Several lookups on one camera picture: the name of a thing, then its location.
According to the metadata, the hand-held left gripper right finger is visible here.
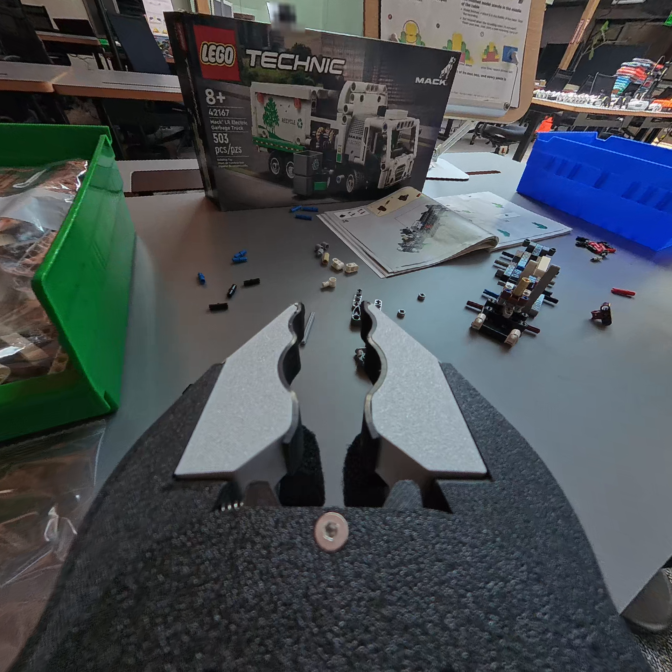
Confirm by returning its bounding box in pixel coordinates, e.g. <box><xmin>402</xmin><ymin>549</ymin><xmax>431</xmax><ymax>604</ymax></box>
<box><xmin>358</xmin><ymin>302</ymin><xmax>490</xmax><ymax>507</ymax></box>

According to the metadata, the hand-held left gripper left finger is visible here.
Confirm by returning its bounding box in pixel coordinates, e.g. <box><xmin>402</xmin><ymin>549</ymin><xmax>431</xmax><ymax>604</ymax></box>
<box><xmin>173</xmin><ymin>302</ymin><xmax>306</xmax><ymax>499</ymax></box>

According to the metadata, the black lego connector with holes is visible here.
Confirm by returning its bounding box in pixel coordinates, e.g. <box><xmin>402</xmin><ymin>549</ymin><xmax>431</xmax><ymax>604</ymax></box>
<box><xmin>351</xmin><ymin>289</ymin><xmax>384</xmax><ymax>321</ymax></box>

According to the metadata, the lego truck chassis assembly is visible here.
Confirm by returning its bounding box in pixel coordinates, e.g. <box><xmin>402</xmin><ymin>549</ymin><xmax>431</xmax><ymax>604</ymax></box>
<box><xmin>467</xmin><ymin>239</ymin><xmax>562</xmax><ymax>346</ymax></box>

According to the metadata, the lego instruction booklet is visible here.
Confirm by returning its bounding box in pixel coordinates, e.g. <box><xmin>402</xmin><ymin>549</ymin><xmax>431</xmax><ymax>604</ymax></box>
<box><xmin>316</xmin><ymin>186</ymin><xmax>573</xmax><ymax>279</ymax></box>

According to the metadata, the clear bag of lego parts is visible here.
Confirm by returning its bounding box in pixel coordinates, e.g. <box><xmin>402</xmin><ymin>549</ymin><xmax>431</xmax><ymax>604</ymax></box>
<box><xmin>0</xmin><ymin>157</ymin><xmax>91</xmax><ymax>386</ymax></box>

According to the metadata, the lego truck set box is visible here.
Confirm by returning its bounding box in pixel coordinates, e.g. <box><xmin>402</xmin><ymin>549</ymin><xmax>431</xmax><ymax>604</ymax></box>
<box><xmin>164</xmin><ymin>10</ymin><xmax>462</xmax><ymax>212</ymax></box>

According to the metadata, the green plastic bin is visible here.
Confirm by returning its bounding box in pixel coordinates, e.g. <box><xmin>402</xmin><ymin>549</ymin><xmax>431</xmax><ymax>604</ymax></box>
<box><xmin>0</xmin><ymin>123</ymin><xmax>138</xmax><ymax>442</ymax></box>

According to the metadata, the empty clear plastic bag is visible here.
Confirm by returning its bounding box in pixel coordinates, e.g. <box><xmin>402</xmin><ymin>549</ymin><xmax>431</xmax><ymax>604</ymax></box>
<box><xmin>0</xmin><ymin>420</ymin><xmax>108</xmax><ymax>589</ymax></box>

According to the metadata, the pile of red black pins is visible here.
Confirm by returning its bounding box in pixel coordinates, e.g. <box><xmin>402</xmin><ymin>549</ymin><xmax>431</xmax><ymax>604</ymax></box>
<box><xmin>575</xmin><ymin>236</ymin><xmax>616</xmax><ymax>261</ymax></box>

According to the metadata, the black office chair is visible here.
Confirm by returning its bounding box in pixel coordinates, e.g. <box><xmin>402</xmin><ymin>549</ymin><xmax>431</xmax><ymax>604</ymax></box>
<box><xmin>470</xmin><ymin>122</ymin><xmax>527</xmax><ymax>156</ymax></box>

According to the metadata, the blue plastic bin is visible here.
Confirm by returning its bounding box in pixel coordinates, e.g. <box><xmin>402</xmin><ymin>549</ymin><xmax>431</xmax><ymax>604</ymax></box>
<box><xmin>517</xmin><ymin>131</ymin><xmax>672</xmax><ymax>252</ymax></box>

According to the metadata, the grey blurred object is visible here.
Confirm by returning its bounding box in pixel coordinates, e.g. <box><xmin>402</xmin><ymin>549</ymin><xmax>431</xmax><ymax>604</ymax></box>
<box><xmin>621</xmin><ymin>568</ymin><xmax>672</xmax><ymax>632</ymax></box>

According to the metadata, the wooden table with small parts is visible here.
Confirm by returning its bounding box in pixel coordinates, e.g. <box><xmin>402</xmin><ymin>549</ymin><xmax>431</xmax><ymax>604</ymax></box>
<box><xmin>530</xmin><ymin>97</ymin><xmax>672</xmax><ymax>161</ymax></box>

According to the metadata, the row of small parts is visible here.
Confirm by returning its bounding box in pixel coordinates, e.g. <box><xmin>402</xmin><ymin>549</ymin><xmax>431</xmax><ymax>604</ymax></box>
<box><xmin>533</xmin><ymin>89</ymin><xmax>672</xmax><ymax>112</ymax></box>

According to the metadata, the wooden background table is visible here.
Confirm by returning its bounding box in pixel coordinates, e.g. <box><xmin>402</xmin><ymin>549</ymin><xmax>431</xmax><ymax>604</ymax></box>
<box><xmin>0</xmin><ymin>60</ymin><xmax>183</xmax><ymax>103</ymax></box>

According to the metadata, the instruction poster on wooden board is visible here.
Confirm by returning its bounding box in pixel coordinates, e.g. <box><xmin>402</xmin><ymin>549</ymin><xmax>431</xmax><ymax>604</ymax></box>
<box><xmin>364</xmin><ymin>0</ymin><xmax>547</xmax><ymax>124</ymax></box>

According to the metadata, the stack of colourful items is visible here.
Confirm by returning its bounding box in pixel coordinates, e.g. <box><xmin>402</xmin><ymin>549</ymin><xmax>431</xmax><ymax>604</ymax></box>
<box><xmin>614</xmin><ymin>57</ymin><xmax>666</xmax><ymax>96</ymax></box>

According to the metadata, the green plant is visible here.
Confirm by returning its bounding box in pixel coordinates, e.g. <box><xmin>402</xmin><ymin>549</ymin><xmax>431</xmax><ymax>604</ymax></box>
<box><xmin>580</xmin><ymin>21</ymin><xmax>611</xmax><ymax>61</ymax></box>

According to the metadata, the white stand with base plate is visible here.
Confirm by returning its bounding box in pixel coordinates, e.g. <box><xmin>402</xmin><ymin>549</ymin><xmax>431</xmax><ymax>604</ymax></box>
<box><xmin>425</xmin><ymin>118</ymin><xmax>476</xmax><ymax>182</ymax></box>

